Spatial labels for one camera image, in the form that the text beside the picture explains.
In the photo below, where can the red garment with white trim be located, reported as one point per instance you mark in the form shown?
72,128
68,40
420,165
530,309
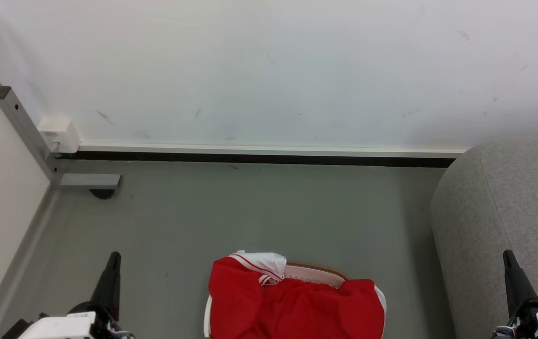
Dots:
292,306

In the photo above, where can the white wall socket box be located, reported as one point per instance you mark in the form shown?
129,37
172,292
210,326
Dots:
59,134

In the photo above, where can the grey fabric sofa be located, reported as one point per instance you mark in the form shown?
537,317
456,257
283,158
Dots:
485,212

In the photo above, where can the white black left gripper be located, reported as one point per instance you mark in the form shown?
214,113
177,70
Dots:
69,326

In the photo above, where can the grey metal frame post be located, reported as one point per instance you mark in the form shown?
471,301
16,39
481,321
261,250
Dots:
28,134

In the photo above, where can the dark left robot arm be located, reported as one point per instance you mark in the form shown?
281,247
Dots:
14,329

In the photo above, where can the cream laundry basket brown rim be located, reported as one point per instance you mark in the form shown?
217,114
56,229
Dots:
318,274

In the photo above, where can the black round frame foot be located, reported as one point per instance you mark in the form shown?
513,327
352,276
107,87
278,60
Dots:
102,193

